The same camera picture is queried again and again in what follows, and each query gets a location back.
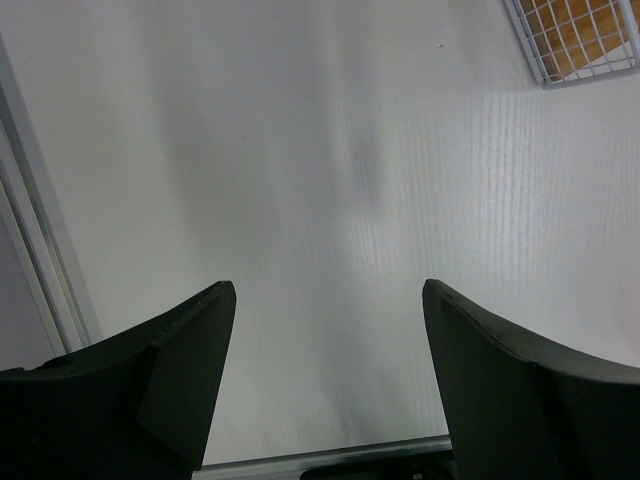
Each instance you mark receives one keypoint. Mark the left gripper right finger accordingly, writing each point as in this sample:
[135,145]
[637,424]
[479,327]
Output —
[519,405]

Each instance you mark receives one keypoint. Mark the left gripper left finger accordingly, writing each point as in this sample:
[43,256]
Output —
[137,405]

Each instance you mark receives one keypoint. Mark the aluminium frame post left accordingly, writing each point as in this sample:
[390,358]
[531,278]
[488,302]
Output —
[33,220]

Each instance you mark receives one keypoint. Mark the white wire wooden shelf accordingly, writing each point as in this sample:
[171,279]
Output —
[568,43]

